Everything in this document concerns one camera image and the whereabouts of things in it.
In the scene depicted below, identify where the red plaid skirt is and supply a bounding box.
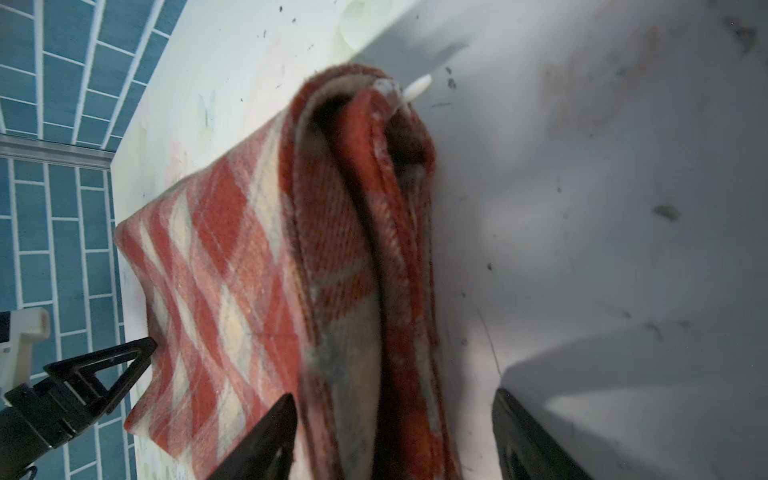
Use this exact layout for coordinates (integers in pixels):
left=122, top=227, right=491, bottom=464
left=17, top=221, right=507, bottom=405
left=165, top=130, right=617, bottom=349
left=114, top=64, right=461, bottom=479

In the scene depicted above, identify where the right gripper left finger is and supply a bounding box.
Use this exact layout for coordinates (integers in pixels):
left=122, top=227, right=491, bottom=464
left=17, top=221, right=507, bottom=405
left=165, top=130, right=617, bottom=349
left=209, top=393, right=298, bottom=480

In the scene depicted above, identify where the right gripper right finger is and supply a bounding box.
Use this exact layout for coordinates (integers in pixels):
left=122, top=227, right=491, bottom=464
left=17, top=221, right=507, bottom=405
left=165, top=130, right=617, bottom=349
left=491, top=388, right=591, bottom=480

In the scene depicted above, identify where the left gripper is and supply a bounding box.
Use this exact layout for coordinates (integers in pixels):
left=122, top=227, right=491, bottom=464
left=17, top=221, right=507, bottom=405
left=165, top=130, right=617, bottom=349
left=1, top=337, right=157, bottom=479

